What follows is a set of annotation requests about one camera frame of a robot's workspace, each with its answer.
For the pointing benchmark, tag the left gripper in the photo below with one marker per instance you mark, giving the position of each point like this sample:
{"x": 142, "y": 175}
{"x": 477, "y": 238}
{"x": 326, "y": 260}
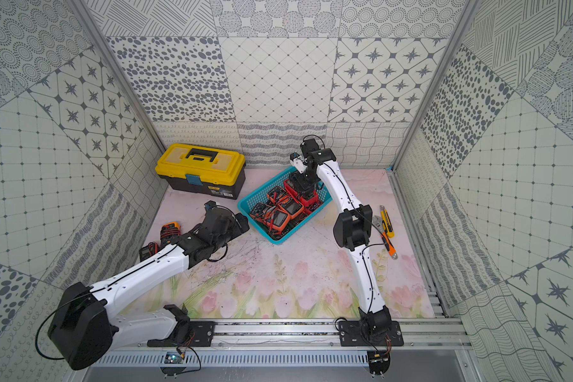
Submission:
{"x": 162, "y": 241}

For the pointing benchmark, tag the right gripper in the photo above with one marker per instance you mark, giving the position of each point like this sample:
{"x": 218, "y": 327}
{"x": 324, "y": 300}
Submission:
{"x": 301, "y": 184}

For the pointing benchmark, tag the red multimeter with grey screen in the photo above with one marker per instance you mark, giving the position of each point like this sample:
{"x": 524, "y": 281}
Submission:
{"x": 309, "y": 200}

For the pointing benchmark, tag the orange multimeter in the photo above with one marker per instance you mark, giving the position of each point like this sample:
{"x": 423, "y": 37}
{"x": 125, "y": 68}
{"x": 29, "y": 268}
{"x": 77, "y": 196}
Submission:
{"x": 291, "y": 207}
{"x": 276, "y": 222}

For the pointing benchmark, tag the small yellow multimeter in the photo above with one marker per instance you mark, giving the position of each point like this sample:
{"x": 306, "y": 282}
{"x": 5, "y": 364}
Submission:
{"x": 169, "y": 233}

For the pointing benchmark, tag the small black multimeter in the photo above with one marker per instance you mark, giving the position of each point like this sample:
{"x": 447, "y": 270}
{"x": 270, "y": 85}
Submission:
{"x": 306, "y": 190}

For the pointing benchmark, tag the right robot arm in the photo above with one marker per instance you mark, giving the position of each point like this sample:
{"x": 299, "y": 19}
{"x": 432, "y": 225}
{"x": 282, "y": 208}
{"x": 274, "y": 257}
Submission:
{"x": 352, "y": 229}

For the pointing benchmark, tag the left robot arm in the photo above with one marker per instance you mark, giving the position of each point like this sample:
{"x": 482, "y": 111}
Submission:
{"x": 88, "y": 322}

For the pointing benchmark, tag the teal plastic basket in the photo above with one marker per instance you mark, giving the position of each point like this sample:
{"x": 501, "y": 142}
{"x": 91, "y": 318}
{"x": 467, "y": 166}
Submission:
{"x": 259, "y": 195}

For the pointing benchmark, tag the yellow black toolbox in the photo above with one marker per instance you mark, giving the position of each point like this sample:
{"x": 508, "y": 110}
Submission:
{"x": 203, "y": 170}

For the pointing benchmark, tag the yellow utility knife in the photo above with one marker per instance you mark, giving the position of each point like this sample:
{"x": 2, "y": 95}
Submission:
{"x": 386, "y": 222}

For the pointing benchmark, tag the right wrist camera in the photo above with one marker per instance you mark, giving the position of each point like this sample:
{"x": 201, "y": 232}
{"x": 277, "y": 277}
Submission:
{"x": 298, "y": 162}

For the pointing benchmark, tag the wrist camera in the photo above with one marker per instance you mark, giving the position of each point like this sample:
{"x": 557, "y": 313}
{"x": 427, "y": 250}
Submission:
{"x": 210, "y": 205}
{"x": 298, "y": 162}

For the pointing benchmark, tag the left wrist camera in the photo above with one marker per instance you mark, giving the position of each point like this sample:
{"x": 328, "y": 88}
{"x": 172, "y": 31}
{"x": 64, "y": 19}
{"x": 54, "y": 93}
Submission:
{"x": 210, "y": 205}

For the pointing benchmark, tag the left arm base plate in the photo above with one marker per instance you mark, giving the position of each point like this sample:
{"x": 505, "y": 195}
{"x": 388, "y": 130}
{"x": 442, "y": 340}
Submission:
{"x": 198, "y": 333}

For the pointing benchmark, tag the white cable duct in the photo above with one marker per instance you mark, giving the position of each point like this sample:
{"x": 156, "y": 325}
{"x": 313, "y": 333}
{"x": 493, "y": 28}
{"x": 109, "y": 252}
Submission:
{"x": 235, "y": 358}

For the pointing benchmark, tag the aluminium rail frame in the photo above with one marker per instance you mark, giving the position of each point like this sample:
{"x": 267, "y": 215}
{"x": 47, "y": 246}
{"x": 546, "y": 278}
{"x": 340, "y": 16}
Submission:
{"x": 327, "y": 334}

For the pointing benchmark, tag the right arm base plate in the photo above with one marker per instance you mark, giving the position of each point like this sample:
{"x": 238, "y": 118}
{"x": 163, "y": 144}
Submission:
{"x": 352, "y": 334}

